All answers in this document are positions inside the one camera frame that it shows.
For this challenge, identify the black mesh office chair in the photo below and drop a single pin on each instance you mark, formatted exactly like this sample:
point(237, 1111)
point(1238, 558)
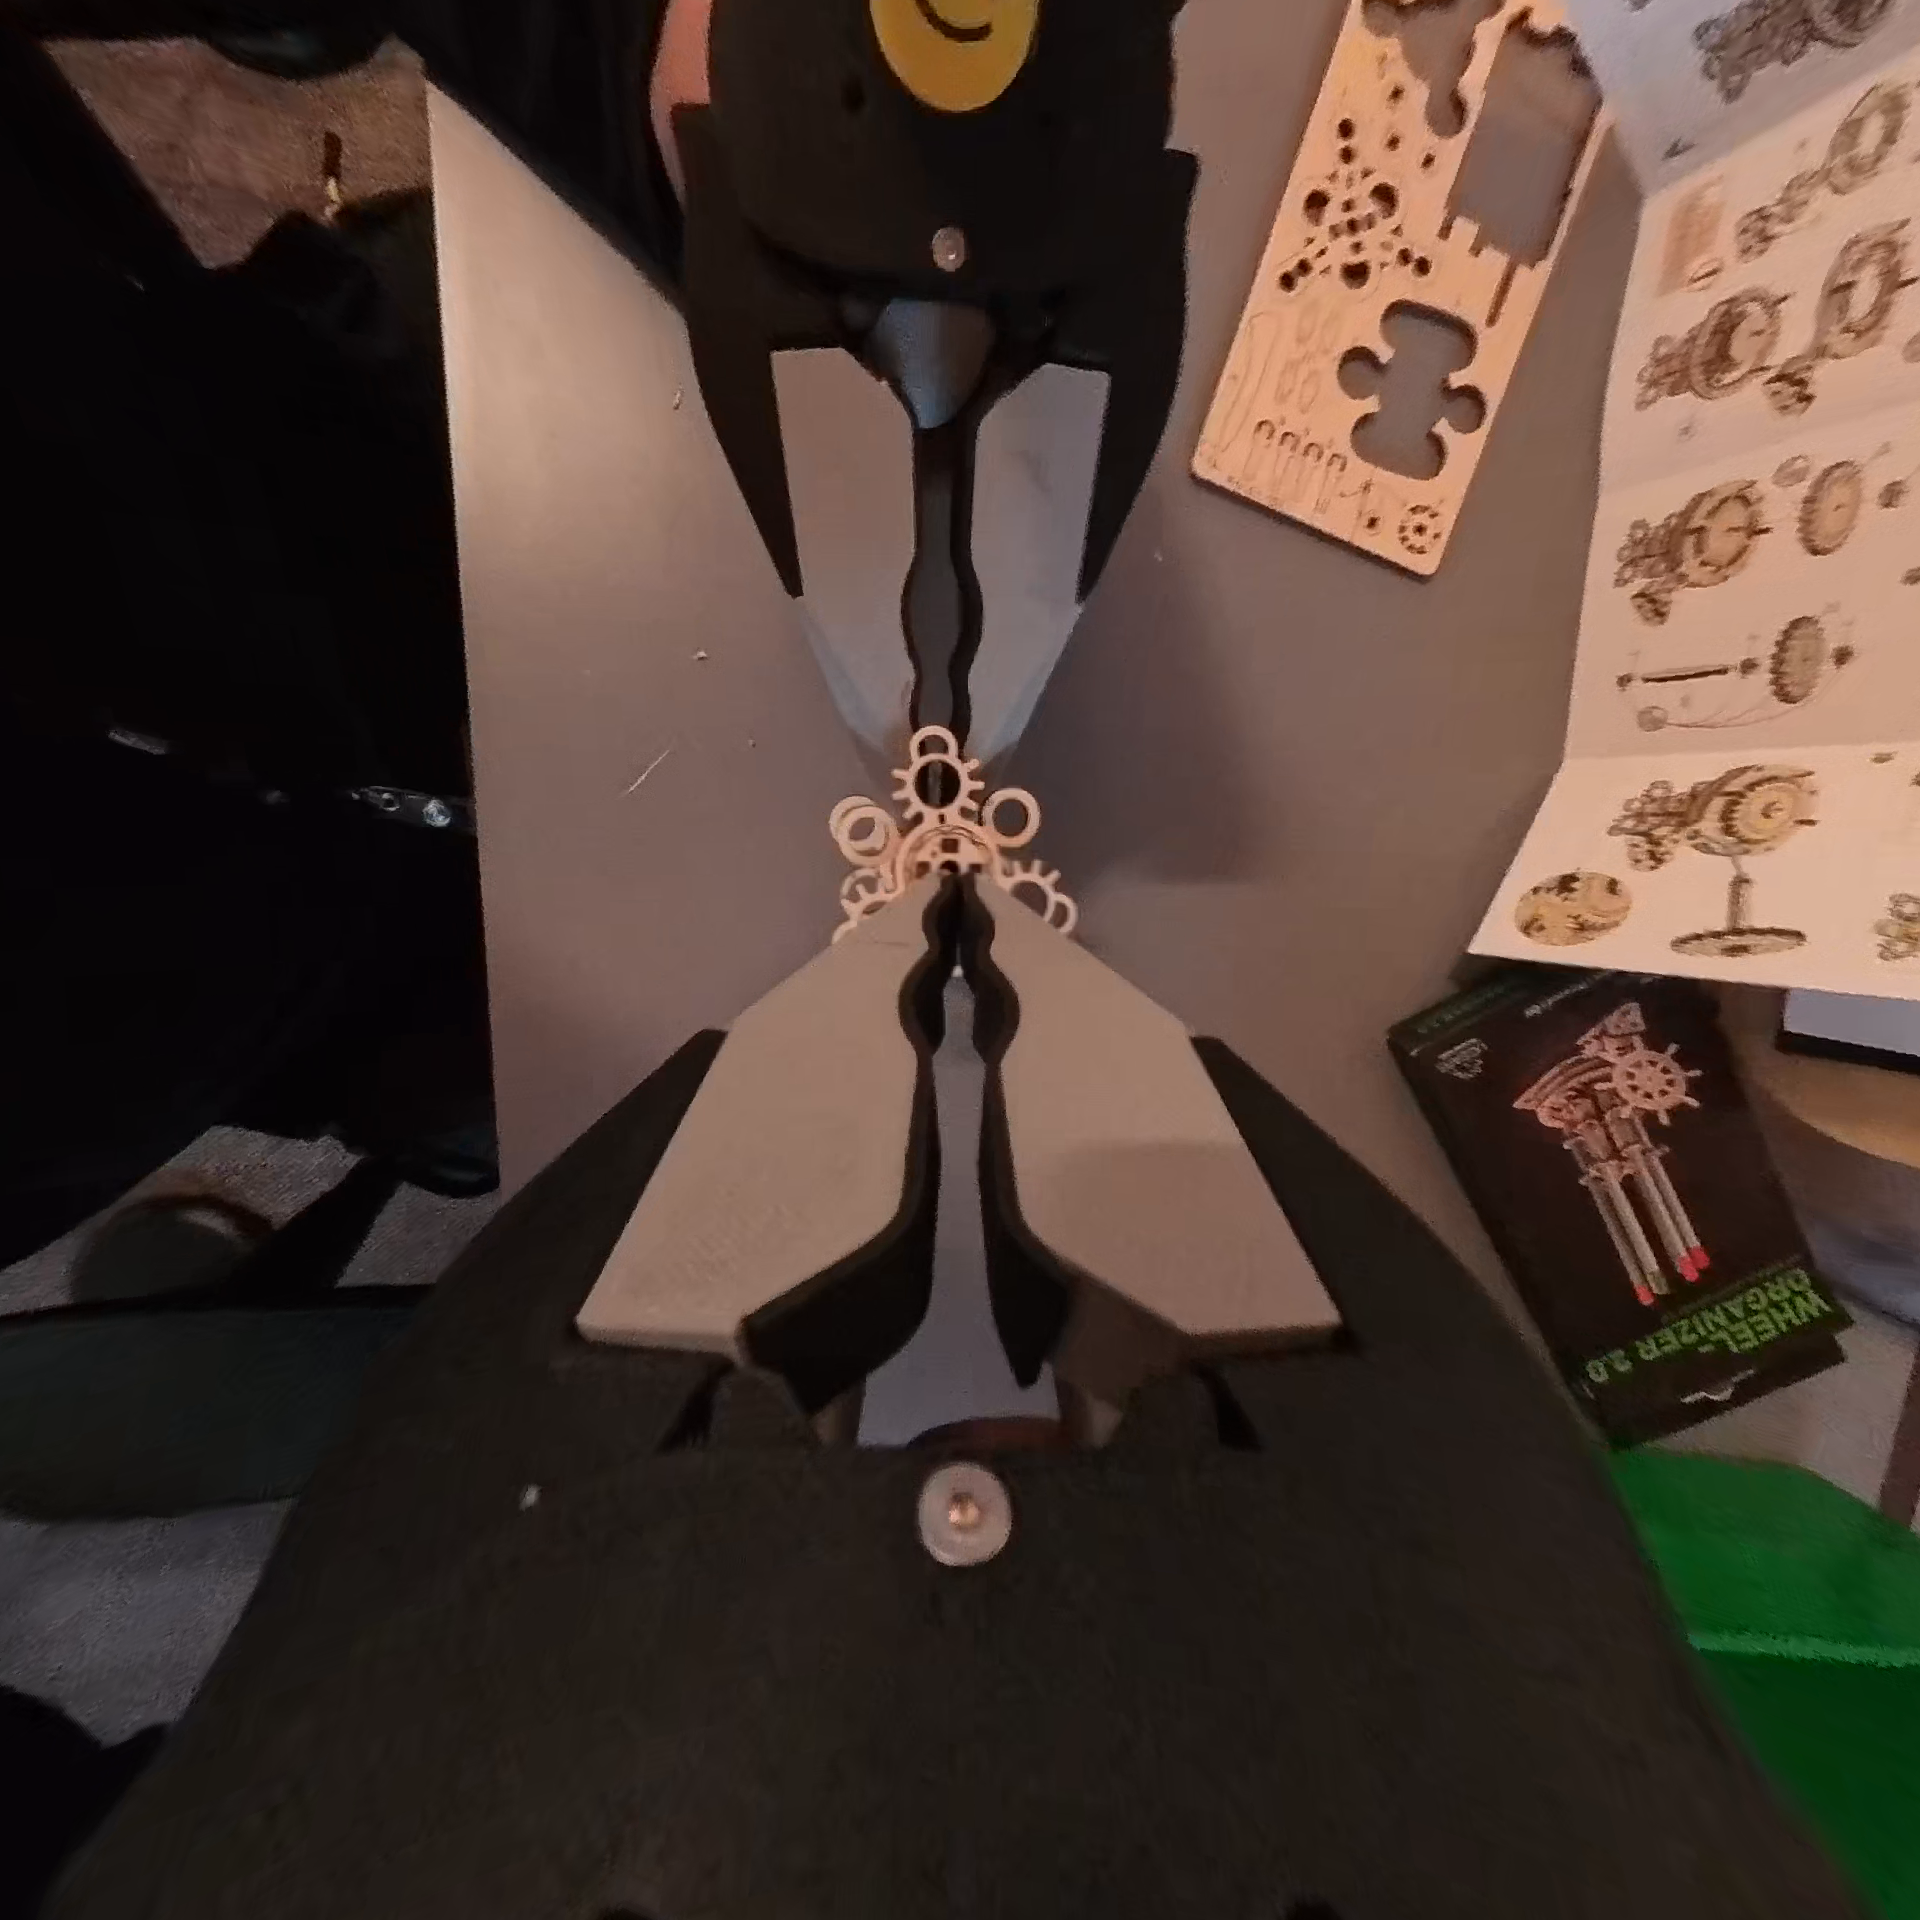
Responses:
point(182, 1245)

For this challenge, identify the large green plastic bin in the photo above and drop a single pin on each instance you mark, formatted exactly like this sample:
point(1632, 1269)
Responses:
point(1769, 1573)

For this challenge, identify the laser-cut wooden parts sheet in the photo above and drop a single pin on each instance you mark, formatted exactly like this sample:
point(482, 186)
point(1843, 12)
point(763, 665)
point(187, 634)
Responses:
point(1408, 254)

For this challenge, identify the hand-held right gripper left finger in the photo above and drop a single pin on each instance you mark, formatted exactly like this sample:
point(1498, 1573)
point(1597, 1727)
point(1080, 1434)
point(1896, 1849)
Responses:
point(751, 1183)

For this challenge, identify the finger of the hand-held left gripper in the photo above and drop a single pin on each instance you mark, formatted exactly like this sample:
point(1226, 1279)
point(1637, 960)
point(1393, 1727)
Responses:
point(1041, 525)
point(846, 540)

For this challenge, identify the wooden gear model assembly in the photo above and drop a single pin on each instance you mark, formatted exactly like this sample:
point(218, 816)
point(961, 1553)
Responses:
point(948, 852)

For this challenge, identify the folded paper instruction booklet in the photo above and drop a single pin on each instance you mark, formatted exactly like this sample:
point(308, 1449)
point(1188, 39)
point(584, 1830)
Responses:
point(1727, 630)

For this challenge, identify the black model kit box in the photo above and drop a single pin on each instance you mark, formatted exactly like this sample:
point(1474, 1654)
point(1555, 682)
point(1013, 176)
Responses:
point(1606, 1199)

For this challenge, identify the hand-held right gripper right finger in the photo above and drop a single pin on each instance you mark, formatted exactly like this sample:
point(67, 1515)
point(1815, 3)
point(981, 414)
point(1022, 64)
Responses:
point(1169, 1183)

